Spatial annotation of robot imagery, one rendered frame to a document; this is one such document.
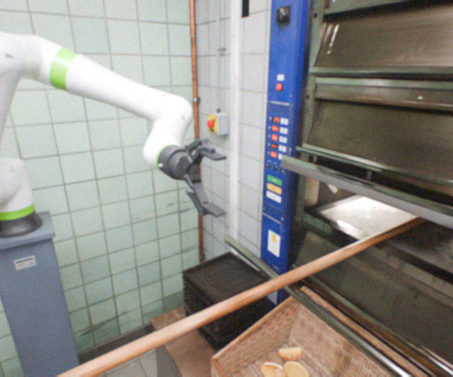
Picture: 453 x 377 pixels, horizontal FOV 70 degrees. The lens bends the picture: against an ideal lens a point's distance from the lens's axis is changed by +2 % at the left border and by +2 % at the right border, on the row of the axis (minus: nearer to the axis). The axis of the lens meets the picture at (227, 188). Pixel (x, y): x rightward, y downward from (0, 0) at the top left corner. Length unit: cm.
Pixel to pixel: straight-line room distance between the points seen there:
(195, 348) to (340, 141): 105
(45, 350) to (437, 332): 135
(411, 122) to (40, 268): 128
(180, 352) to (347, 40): 136
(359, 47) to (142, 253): 161
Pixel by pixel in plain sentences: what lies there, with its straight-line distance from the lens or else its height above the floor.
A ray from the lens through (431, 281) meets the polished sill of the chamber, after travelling 112.
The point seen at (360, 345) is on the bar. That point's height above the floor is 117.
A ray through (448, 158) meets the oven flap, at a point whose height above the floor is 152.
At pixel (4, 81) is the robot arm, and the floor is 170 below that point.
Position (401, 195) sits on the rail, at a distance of 91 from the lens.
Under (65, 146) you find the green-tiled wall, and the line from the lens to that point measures 178.
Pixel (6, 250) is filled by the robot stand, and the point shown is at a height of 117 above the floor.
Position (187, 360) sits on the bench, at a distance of 154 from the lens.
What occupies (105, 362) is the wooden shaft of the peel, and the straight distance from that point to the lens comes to 75.
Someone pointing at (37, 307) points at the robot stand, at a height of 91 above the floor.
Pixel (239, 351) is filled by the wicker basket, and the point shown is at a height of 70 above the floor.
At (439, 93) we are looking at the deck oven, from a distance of 101.
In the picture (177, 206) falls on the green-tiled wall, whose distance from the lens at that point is 206.
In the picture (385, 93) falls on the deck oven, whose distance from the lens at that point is 107.
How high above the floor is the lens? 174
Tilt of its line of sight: 21 degrees down
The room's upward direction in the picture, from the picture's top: straight up
